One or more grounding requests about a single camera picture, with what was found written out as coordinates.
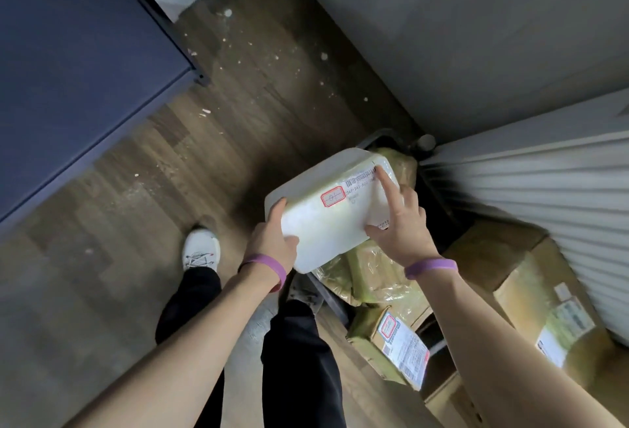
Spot person's left forearm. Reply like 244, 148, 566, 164
61, 265, 278, 428

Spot person's right forearm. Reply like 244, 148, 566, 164
408, 270, 629, 428

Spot black plastic crate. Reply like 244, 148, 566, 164
303, 128, 475, 333

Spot white radiator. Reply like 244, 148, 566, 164
420, 130, 629, 345

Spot white sneaker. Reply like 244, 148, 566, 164
182, 227, 221, 272
286, 269, 326, 315

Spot pile of cardboard boxes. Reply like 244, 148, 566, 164
421, 218, 629, 428

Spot grey metal shelving unit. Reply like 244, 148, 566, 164
0, 0, 212, 237

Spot black trousers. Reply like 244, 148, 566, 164
155, 265, 347, 428

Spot small green labelled parcel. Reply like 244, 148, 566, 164
345, 303, 434, 393

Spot person's right hand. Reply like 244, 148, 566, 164
363, 165, 440, 270

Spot purple wristband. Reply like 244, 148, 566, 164
404, 258, 459, 281
237, 253, 288, 294

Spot person's left hand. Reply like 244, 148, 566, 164
243, 197, 301, 272

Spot white plastic parcel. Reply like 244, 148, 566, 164
264, 147, 406, 275

